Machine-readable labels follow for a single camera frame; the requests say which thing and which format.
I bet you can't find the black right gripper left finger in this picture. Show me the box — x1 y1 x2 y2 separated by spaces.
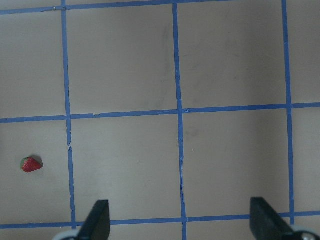
53 199 111 240

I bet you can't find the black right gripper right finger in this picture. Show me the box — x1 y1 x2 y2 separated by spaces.
249 197 320 240

